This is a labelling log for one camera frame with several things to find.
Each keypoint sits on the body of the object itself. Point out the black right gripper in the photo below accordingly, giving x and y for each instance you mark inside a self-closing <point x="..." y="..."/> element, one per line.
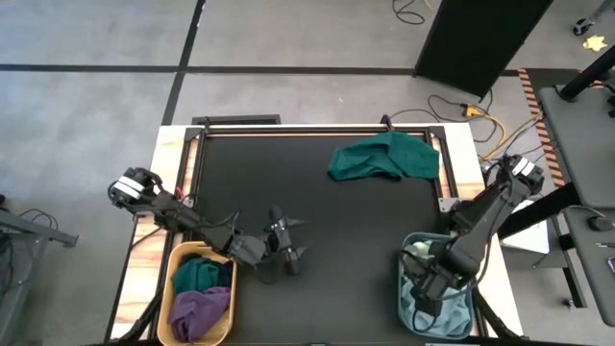
<point x="432" y="286"/>

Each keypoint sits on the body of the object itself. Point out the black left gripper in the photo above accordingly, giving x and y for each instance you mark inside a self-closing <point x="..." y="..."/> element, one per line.
<point x="250" y="249"/>

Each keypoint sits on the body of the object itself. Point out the large light blue microfiber towel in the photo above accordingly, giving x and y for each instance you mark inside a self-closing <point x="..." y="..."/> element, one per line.
<point x="456" y="317"/>

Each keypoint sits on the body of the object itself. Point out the small dark green microfiber towel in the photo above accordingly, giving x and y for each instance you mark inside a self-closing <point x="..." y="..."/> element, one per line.
<point x="197" y="276"/>

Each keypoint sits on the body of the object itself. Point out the purple microfiber towel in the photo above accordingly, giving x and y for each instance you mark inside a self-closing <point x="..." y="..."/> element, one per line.
<point x="197" y="312"/>

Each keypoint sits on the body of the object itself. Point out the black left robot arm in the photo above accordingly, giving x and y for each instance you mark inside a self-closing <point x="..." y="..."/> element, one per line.
<point x="178" y="216"/>

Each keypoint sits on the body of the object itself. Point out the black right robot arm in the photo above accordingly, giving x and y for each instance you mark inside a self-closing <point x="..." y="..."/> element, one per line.
<point x="485" y="226"/>

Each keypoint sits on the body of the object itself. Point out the large dark green microfiber towel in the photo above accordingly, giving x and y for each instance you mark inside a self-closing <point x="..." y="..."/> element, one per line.
<point x="384" y="156"/>

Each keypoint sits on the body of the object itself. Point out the blue plastic basket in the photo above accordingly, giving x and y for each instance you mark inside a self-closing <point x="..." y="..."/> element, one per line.
<point x="401" y="269"/>

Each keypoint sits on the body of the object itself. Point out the black table mat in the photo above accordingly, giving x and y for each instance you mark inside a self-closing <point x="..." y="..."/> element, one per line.
<point x="336" y="288"/>

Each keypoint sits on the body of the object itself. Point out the white paper sheet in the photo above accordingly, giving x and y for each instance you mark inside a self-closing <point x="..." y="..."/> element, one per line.
<point x="531" y="238"/>

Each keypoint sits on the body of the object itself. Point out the orange plastic basket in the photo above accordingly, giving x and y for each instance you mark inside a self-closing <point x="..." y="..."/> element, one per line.
<point x="165" y="298"/>

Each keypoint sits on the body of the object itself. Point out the black computer mouse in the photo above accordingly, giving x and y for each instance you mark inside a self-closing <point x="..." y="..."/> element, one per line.
<point x="600" y="223"/>

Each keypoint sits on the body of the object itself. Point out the orange black striped tape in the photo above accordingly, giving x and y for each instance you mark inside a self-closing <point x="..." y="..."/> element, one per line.
<point x="538" y="115"/>

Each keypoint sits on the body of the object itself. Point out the grey desk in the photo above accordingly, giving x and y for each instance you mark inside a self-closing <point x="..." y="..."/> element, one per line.
<point x="588" y="144"/>

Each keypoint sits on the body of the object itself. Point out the black cabinet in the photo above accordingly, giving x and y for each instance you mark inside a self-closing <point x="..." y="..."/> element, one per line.
<point x="475" y="43"/>

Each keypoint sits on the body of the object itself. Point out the grey metal stand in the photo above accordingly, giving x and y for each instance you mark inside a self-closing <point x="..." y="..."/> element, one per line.
<point x="29" y="235"/>

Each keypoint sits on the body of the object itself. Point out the black monitor pole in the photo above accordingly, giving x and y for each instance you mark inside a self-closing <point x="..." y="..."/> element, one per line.
<point x="588" y="74"/>

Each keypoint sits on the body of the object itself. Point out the yellow crumpled paper scrap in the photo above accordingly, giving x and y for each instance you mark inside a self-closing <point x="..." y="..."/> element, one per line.
<point x="595" y="43"/>

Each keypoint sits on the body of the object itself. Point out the black caster wheel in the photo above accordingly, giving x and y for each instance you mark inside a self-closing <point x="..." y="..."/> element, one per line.
<point x="582" y="27"/>

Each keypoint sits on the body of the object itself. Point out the black metal table frame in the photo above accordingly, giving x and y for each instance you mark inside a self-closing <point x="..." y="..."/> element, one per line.
<point x="192" y="158"/>

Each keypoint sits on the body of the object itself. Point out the black bar bracket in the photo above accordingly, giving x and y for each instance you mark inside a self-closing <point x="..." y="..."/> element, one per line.
<point x="240" y="119"/>

